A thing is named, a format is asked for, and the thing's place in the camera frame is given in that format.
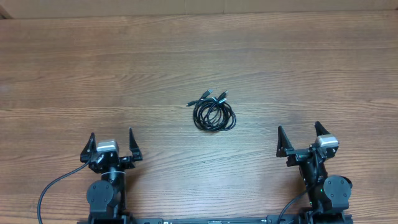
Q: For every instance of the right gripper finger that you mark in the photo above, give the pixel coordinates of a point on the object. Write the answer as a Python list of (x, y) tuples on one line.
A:
[(284, 147), (320, 129)]

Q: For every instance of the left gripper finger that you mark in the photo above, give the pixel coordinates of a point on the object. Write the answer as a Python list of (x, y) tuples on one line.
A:
[(134, 148), (89, 149)]

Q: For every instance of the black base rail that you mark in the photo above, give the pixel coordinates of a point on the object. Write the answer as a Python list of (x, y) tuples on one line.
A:
[(270, 219)]

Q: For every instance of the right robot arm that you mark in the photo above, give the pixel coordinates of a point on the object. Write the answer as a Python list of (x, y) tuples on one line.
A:
[(328, 194)]

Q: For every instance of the cardboard backdrop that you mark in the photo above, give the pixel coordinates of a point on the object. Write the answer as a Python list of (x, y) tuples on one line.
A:
[(40, 9)]

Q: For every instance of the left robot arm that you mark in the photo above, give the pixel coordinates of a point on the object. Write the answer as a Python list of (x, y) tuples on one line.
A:
[(107, 196)]

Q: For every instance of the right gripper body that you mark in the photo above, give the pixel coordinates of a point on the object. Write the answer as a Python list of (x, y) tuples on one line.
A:
[(298, 157)]

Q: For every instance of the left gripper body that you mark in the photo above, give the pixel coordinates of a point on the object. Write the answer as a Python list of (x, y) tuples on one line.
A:
[(125, 163)]

